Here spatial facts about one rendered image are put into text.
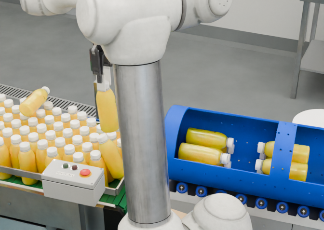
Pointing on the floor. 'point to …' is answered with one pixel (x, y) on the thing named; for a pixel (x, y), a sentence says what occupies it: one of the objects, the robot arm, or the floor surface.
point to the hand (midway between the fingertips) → (103, 79)
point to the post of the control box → (77, 216)
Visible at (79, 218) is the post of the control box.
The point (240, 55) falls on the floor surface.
